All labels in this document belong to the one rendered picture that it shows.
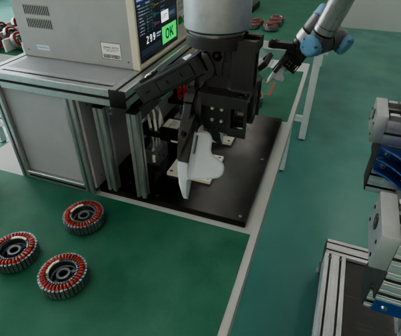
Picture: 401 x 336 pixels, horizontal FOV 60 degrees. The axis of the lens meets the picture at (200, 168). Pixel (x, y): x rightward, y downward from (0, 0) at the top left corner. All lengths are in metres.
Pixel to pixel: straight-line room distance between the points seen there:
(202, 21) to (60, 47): 0.77
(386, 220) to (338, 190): 1.70
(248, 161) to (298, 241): 0.92
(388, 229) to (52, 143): 0.91
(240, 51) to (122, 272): 0.65
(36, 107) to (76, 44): 0.21
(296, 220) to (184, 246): 1.29
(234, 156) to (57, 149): 0.58
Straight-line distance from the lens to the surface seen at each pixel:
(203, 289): 0.86
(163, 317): 0.83
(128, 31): 0.97
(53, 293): 0.88
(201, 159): 0.44
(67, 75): 1.01
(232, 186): 1.09
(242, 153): 1.24
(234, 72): 0.41
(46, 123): 1.10
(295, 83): 1.91
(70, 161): 1.13
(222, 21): 0.38
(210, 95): 0.41
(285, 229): 2.07
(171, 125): 1.11
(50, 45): 1.14
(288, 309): 1.76
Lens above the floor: 1.46
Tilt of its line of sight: 36 degrees down
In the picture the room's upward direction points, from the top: straight up
